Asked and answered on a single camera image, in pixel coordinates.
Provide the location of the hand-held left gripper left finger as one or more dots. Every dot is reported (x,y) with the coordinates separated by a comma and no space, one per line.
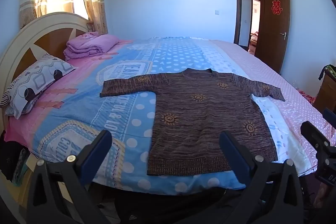
(97,151)

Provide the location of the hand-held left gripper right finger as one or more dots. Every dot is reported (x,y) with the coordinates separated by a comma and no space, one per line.
(235,154)

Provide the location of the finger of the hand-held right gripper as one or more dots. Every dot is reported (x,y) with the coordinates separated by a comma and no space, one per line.
(330,115)
(313,136)

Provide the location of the brown patterned knit sweater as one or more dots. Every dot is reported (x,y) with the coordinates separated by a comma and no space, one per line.
(204,113)

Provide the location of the dark clothes pile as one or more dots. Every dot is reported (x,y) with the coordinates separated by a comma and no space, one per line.
(10,158)

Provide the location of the wooden bedside cabinet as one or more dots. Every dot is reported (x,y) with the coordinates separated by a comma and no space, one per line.
(326,92)

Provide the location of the red patterned cloth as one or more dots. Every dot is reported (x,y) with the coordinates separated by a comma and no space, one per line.
(307,96)

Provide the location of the bed with patterned sheet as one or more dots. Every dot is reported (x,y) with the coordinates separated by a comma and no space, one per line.
(126,113)

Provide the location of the patterned grey white pillow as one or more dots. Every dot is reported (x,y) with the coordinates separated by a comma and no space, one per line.
(34,79)

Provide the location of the brown wooden door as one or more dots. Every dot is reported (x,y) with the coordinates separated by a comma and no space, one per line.
(274,29)

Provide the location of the folded pink blanket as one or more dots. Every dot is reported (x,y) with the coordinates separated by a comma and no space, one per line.
(89,45)

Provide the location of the red paper door decoration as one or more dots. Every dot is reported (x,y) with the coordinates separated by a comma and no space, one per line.
(276,6)

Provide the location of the cream and wood headboard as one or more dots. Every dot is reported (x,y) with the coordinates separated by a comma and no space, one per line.
(15,48)

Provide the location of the brown door frame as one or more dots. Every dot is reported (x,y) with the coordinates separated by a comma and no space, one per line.
(237,8)

